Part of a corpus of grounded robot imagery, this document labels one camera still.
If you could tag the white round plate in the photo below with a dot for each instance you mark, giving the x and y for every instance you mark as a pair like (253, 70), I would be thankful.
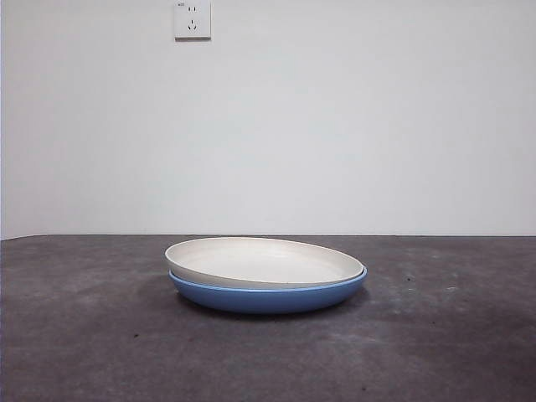
(259, 261)

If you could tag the blue round plate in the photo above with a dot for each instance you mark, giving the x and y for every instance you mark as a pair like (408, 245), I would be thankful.
(268, 301)

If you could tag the white wall socket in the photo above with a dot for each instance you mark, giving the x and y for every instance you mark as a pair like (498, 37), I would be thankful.
(192, 21)

